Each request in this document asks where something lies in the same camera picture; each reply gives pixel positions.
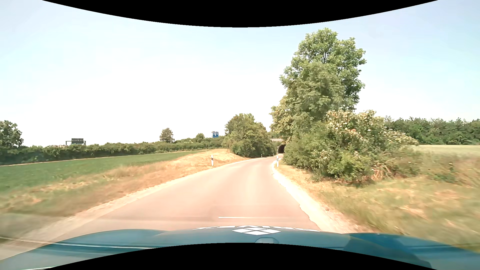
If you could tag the round green tree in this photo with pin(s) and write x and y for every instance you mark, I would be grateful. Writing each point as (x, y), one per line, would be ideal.
(247, 137)

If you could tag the concrete bridge with underpass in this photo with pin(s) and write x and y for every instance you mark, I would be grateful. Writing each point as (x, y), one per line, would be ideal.
(279, 144)

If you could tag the grey asphalt road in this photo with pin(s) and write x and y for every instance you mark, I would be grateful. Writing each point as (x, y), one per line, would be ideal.
(240, 187)

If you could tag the small green tree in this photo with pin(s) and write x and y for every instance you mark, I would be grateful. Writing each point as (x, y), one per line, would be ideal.
(167, 135)

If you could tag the tall green tree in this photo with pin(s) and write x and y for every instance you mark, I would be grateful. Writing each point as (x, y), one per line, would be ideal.
(322, 75)

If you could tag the flowering green bush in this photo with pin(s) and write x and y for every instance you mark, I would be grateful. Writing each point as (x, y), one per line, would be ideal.
(348, 146)

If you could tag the dry grass verge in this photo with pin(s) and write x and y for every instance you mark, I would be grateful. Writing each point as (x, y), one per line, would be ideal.
(123, 180)
(393, 210)

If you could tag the long green hedge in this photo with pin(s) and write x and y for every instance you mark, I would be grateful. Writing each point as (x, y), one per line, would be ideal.
(93, 150)

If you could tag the dark sign gantry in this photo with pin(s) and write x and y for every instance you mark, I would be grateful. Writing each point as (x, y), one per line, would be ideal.
(77, 141)

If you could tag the car's own bonnet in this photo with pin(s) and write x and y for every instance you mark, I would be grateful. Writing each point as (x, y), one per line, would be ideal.
(112, 247)

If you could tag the green field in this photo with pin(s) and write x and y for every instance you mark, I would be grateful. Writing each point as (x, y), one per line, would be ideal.
(56, 170)

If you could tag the row of trees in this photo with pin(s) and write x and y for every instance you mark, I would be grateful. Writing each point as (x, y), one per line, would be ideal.
(435, 130)

